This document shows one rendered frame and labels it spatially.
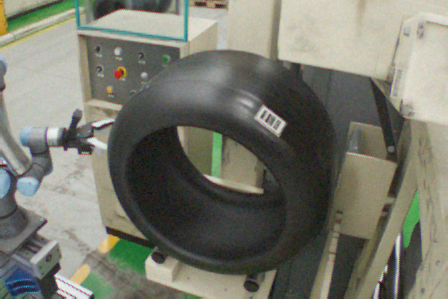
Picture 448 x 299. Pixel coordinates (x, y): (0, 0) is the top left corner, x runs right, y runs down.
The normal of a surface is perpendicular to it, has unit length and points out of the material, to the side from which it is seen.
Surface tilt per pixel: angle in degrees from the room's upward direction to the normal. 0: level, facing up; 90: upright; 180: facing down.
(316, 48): 90
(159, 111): 80
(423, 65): 72
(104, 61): 90
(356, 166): 90
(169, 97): 45
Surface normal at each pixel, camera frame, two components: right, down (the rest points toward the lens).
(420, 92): -0.29, 0.19
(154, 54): -0.33, 0.48
